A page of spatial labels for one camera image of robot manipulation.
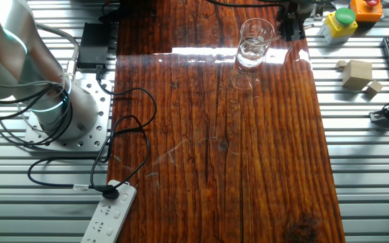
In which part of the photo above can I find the clear glass stirring rod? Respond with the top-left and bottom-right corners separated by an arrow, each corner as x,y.
247,22 -> 315,48

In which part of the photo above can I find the large wooden block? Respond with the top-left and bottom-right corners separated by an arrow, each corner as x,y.
342,59 -> 373,90

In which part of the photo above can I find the white power strip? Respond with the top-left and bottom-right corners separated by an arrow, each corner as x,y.
80,179 -> 137,243

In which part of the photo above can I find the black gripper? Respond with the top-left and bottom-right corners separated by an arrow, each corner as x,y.
277,0 -> 313,42

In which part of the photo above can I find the thick grey robot cable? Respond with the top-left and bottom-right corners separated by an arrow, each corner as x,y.
32,22 -> 81,80

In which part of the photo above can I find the black power cord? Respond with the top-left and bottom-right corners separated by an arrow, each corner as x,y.
27,69 -> 158,200

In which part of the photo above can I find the perforated aluminium base plate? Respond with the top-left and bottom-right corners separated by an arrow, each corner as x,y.
24,72 -> 114,153

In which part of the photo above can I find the black power adapter brick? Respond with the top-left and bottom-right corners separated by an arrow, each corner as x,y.
76,22 -> 111,70

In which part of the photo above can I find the orange box red button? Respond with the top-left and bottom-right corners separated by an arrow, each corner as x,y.
349,0 -> 384,23

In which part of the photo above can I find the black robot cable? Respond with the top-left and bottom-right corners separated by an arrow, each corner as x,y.
0,79 -> 76,146

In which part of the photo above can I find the small aluminium bracket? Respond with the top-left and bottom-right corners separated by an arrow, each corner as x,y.
312,0 -> 334,21

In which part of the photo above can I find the brown wooden board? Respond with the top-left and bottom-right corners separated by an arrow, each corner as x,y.
106,0 -> 346,243

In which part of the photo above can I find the small wooden block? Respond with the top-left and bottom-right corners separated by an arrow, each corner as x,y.
365,80 -> 384,95

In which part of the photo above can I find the clear glass beaker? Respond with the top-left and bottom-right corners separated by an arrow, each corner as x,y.
235,17 -> 277,68

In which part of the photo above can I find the yellow box green button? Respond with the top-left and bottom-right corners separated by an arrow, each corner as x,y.
319,7 -> 359,45

